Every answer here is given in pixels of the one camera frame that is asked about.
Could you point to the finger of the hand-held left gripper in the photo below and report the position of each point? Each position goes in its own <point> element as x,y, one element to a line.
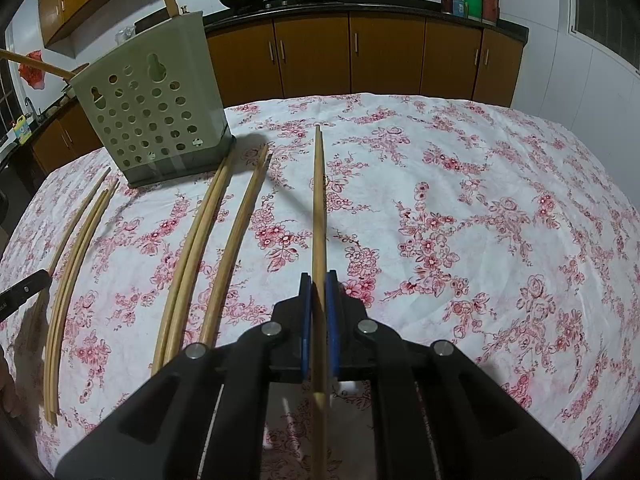
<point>25,289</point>

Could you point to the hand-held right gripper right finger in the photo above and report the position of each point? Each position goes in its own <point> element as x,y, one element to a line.
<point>332,325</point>

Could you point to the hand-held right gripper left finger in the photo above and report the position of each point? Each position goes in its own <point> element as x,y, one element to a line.
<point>304,320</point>

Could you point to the green perforated chopstick holder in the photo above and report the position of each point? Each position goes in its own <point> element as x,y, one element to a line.
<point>150,110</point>

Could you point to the person's left hand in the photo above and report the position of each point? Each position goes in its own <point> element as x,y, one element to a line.
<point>7,385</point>

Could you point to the yellow dish soap bottle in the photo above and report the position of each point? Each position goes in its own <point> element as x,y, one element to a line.
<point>22,129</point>

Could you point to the red floral tablecloth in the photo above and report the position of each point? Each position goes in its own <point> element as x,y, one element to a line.
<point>450,210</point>

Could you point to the metal faucet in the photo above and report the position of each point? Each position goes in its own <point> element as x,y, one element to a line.
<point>31,107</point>

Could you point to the small barred window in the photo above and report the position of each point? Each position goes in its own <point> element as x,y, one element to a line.
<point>5,105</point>

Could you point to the red hanging plastic bag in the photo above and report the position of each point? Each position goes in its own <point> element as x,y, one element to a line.
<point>32,71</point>

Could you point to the clear glass jar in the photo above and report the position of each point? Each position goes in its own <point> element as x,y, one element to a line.
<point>125,35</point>

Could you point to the dark wooden cutting board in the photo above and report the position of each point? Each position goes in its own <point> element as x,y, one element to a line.
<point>150,22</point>

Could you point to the black kitchen countertop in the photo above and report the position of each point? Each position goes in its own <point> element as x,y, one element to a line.
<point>390,7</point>

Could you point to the large barred window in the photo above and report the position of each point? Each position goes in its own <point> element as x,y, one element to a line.
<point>607,5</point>

